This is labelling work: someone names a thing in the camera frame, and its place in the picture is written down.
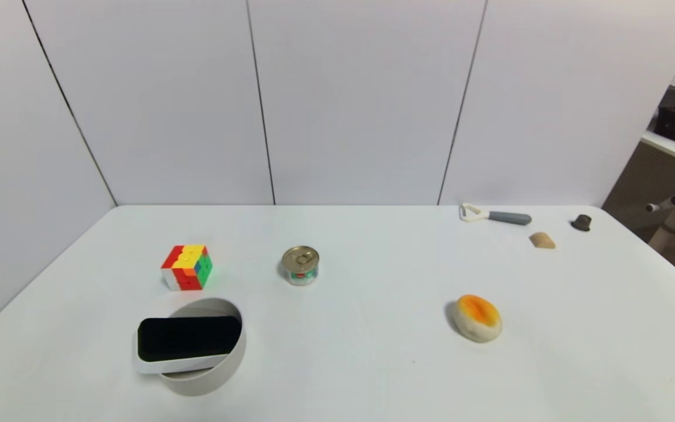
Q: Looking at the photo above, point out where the small tin can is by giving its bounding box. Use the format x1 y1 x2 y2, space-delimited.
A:
281 246 320 287

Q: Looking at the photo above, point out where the orange and white bun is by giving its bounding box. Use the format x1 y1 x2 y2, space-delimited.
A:
452 294 503 343

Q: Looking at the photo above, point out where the brown perforated panel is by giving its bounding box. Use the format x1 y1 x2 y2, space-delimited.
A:
601 142 675 235

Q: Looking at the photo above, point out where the white grey bottle opener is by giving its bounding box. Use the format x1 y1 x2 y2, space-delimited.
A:
460 203 533 226

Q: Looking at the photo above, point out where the beige round bowl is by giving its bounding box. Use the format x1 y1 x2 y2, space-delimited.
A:
150 297 247 397

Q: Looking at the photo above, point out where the black and white board eraser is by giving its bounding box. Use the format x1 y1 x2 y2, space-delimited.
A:
132 315 243 375

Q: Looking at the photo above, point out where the multicolour puzzle cube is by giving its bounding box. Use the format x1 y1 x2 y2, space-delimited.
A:
161 244 213 291

